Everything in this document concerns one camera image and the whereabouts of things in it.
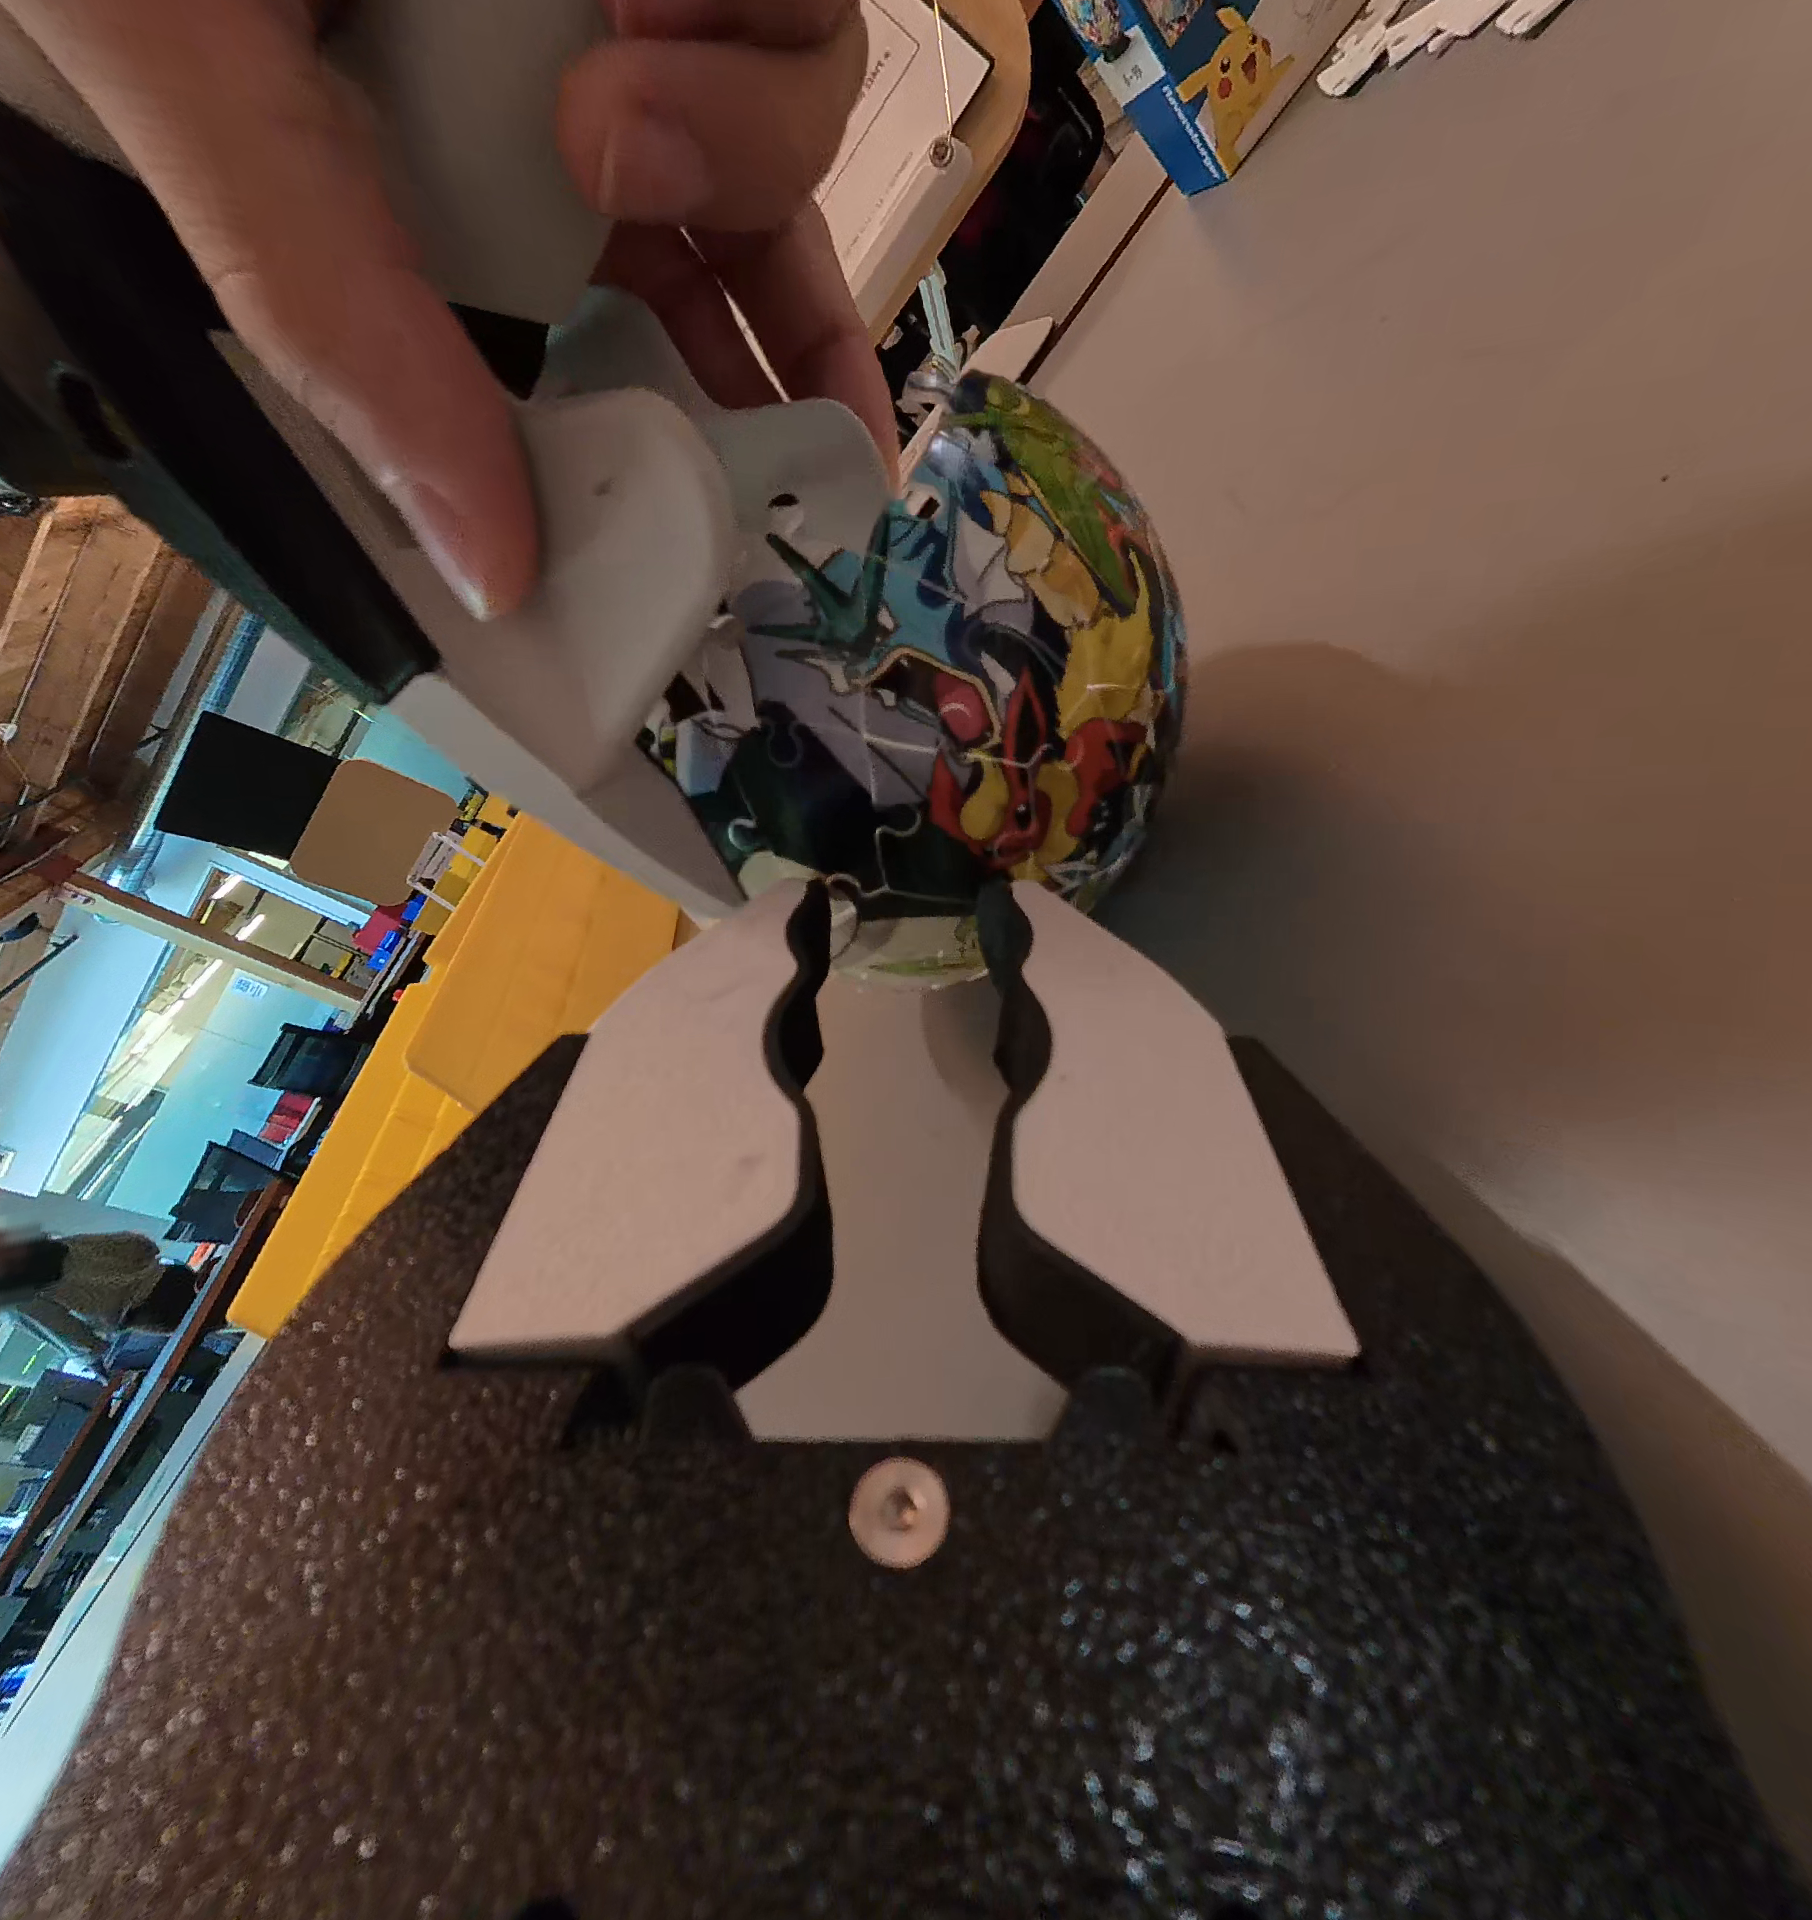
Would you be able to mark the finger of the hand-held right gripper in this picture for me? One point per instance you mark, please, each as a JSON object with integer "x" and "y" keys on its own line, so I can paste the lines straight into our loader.
{"x": 801, "y": 450}
{"x": 650, "y": 840}

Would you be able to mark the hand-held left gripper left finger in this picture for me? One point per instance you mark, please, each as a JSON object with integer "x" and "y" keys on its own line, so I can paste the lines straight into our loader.
{"x": 650, "y": 1171}

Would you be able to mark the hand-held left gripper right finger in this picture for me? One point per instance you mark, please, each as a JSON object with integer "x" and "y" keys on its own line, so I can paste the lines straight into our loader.
{"x": 1177, "y": 1185}

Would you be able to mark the colourful cartoon puzzle ball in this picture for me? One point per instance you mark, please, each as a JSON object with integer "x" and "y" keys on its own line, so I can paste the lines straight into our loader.
{"x": 1026, "y": 675}

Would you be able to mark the blue puzzle box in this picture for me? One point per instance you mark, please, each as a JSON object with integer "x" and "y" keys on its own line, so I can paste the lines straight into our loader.
{"x": 1207, "y": 104}

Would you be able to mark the pale puzzle pieces cluster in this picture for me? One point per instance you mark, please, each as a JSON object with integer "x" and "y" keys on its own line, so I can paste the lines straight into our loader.
{"x": 1370, "y": 53}

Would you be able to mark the person's right hand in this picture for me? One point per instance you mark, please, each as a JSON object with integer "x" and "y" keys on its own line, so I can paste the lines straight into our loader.
{"x": 320, "y": 225}

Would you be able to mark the yellow plastic bin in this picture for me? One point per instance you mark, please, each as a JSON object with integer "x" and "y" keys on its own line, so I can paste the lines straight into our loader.
{"x": 517, "y": 961}

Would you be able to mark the black flat panel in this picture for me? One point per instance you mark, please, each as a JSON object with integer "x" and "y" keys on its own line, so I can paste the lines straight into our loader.
{"x": 239, "y": 781}

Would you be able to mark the brown cardboard board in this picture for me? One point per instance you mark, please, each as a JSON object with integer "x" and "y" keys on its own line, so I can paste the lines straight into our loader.
{"x": 375, "y": 832}

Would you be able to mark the white paper sign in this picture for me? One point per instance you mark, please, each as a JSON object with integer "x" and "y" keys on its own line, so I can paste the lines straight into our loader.
{"x": 890, "y": 151}

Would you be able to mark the black storage crate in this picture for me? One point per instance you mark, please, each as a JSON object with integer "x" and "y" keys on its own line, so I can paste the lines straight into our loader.
{"x": 306, "y": 1059}

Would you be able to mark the wooden board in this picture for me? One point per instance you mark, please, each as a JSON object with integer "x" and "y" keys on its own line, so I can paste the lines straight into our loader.
{"x": 1008, "y": 151}

